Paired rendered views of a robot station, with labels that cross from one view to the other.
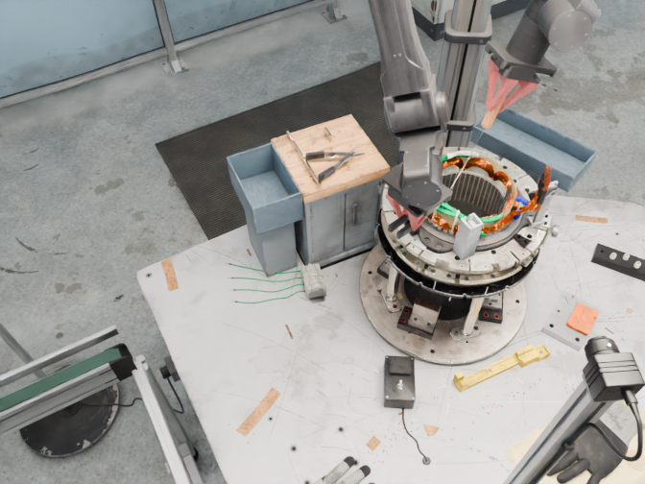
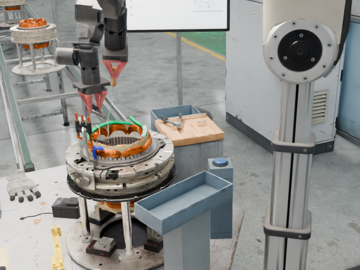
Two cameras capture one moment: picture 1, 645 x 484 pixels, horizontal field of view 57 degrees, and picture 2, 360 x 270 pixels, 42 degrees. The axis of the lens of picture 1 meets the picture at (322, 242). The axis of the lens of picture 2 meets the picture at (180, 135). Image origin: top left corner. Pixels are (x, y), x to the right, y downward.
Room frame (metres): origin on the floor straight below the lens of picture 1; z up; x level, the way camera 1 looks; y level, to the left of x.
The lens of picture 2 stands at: (1.09, -1.52, 1.68)
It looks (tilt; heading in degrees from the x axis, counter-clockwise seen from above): 23 degrees down; 97
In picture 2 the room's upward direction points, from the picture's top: 2 degrees counter-clockwise
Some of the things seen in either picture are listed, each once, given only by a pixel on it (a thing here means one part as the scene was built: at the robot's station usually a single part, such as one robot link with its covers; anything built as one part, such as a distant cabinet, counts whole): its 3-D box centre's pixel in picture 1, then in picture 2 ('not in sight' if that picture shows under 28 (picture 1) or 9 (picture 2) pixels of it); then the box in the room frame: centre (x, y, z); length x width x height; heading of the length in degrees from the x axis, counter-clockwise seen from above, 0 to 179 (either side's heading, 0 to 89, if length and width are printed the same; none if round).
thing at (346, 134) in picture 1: (328, 157); (188, 129); (0.95, -0.02, 1.05); 0.20 x 0.19 x 0.02; 113
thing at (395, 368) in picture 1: (398, 380); (68, 207); (0.53, -0.15, 0.81); 0.10 x 0.06 x 0.06; 175
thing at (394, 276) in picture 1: (394, 274); not in sight; (0.73, -0.16, 0.91); 0.02 x 0.02 x 0.21
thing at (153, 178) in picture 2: not in sight; (141, 180); (0.85, -0.40, 1.05); 0.09 x 0.04 x 0.01; 23
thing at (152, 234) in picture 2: not in sight; (157, 229); (0.87, -0.33, 0.85); 0.06 x 0.04 x 0.05; 69
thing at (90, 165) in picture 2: (542, 203); (88, 148); (0.71, -0.40, 1.15); 0.03 x 0.02 x 0.12; 105
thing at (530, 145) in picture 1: (518, 182); (186, 238); (0.98, -0.47, 0.92); 0.25 x 0.11 x 0.28; 47
